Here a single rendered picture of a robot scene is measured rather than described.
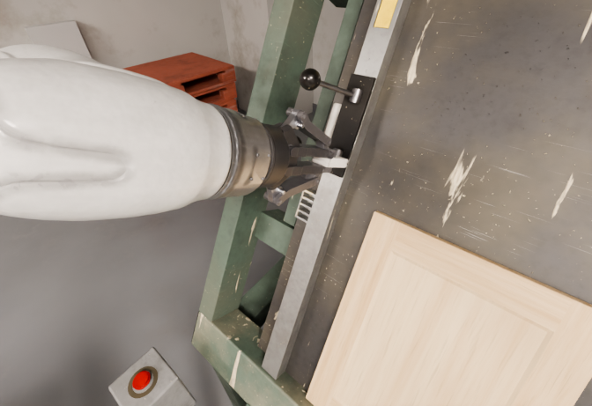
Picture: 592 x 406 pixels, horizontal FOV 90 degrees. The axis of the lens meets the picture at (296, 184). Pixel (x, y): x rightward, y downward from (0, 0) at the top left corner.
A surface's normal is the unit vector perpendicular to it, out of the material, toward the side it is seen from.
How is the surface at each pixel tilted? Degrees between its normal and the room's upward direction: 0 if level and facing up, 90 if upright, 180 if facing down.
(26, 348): 0
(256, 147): 70
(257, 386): 60
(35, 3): 90
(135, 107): 51
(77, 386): 0
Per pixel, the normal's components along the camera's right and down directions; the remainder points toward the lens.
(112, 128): 0.75, -0.07
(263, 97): -0.57, 0.04
